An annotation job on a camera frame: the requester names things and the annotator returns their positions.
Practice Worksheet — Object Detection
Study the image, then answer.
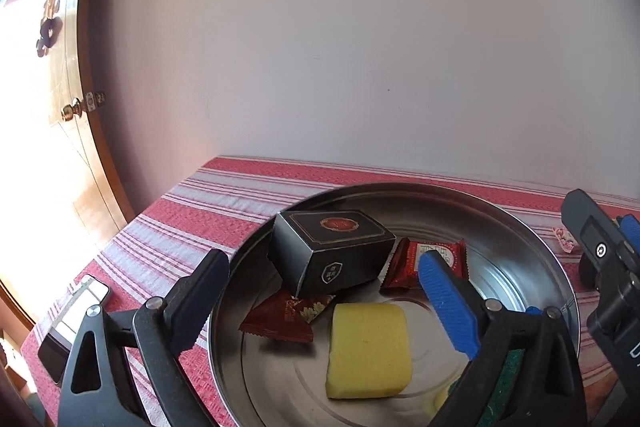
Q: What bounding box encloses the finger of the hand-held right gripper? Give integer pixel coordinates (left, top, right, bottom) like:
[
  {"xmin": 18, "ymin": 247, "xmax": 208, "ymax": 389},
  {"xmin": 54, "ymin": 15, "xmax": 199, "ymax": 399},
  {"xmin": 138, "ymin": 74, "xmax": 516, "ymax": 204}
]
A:
[{"xmin": 560, "ymin": 189, "xmax": 640, "ymax": 290}]

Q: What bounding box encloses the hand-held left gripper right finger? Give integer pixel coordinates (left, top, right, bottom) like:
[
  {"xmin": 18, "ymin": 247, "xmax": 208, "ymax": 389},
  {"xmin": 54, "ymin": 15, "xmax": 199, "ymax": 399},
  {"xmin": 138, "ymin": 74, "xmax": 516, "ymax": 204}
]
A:
[{"xmin": 419, "ymin": 251, "xmax": 586, "ymax": 427}]

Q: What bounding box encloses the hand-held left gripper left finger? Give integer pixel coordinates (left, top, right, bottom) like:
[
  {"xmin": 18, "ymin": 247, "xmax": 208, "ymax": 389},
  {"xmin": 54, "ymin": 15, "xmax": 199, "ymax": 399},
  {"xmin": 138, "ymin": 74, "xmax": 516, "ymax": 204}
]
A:
[{"xmin": 57, "ymin": 248, "xmax": 231, "ymax": 427}]

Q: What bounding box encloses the pink and white candy bag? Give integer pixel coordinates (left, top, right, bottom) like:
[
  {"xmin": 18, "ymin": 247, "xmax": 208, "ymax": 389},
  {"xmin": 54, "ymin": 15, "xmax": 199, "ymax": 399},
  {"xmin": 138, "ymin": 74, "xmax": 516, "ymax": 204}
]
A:
[{"xmin": 552, "ymin": 227, "xmax": 581, "ymax": 253}]

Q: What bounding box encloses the red snack packet white label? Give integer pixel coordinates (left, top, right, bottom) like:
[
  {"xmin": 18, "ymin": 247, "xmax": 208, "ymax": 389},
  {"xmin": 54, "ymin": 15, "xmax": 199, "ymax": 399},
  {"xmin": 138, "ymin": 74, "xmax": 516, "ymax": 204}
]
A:
[{"xmin": 380, "ymin": 238, "xmax": 472, "ymax": 290}]

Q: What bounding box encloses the dark red floral snack packet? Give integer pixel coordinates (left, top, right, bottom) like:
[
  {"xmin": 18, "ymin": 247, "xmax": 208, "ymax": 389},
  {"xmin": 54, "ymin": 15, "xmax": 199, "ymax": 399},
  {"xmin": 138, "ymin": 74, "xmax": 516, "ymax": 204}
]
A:
[{"xmin": 239, "ymin": 289, "xmax": 336, "ymax": 344}]

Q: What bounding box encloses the round metal tin printed side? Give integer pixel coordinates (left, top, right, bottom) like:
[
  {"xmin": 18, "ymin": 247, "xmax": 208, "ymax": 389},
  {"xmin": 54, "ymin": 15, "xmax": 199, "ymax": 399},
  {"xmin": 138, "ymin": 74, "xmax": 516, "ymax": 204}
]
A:
[{"xmin": 206, "ymin": 182, "xmax": 582, "ymax": 427}]

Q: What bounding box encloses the large yellow sponge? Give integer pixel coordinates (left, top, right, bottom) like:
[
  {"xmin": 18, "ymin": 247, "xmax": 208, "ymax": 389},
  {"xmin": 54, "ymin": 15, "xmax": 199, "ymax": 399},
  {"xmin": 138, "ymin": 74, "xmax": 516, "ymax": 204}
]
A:
[{"xmin": 325, "ymin": 303, "xmax": 413, "ymax": 400}]

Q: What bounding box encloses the yellow sponge with green pad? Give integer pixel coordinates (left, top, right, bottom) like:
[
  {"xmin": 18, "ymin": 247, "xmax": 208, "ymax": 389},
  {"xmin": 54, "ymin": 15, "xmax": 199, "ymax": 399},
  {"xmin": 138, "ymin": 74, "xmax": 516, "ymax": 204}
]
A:
[{"xmin": 432, "ymin": 347, "xmax": 526, "ymax": 427}]

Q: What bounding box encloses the black box red gold label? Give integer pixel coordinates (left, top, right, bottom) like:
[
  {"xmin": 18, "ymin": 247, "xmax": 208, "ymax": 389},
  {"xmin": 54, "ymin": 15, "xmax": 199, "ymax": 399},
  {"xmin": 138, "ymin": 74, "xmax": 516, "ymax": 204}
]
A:
[{"xmin": 268, "ymin": 209, "xmax": 397, "ymax": 299}]

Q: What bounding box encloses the red striped desktop cloth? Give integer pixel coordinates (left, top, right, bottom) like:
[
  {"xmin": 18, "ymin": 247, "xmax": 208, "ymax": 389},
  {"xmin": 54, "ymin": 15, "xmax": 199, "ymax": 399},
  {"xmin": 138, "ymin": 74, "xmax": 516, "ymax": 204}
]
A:
[{"xmin": 20, "ymin": 156, "xmax": 640, "ymax": 427}]

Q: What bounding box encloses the black smartphone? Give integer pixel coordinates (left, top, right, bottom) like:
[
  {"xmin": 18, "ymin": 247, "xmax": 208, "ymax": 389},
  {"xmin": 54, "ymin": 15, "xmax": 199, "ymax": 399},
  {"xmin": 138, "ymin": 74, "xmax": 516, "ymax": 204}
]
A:
[{"xmin": 37, "ymin": 273, "xmax": 111, "ymax": 375}]

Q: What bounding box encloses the light wooden door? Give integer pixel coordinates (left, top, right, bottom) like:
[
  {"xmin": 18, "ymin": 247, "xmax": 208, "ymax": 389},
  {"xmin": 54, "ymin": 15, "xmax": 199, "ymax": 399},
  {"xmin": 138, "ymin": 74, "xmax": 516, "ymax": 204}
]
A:
[{"xmin": 0, "ymin": 0, "xmax": 126, "ymax": 323}]

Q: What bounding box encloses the brass door knob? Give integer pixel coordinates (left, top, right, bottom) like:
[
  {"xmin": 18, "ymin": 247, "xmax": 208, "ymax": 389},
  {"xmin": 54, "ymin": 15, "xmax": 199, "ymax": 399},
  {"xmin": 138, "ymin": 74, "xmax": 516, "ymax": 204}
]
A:
[{"xmin": 60, "ymin": 98, "xmax": 85, "ymax": 122}]

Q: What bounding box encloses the dark hanging door ornament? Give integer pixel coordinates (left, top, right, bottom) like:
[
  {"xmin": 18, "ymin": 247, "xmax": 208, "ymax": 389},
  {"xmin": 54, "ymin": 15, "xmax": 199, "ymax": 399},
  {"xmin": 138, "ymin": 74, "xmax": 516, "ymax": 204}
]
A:
[{"xmin": 36, "ymin": 0, "xmax": 63, "ymax": 58}]

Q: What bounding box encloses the wooden door frame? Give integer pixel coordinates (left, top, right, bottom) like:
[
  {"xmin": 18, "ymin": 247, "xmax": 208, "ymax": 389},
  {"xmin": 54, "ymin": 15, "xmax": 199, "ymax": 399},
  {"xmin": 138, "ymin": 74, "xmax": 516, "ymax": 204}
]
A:
[{"xmin": 77, "ymin": 0, "xmax": 136, "ymax": 223}]

